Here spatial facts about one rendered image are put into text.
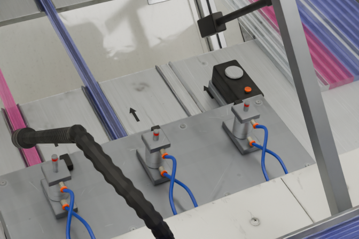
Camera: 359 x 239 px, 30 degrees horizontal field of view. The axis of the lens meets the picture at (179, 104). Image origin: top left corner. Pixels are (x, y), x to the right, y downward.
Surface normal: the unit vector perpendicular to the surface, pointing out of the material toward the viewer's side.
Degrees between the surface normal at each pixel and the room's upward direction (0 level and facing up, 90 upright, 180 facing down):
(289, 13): 0
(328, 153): 0
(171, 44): 0
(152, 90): 44
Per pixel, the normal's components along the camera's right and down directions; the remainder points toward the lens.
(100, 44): 0.34, -0.06
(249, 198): 0.06, -0.71
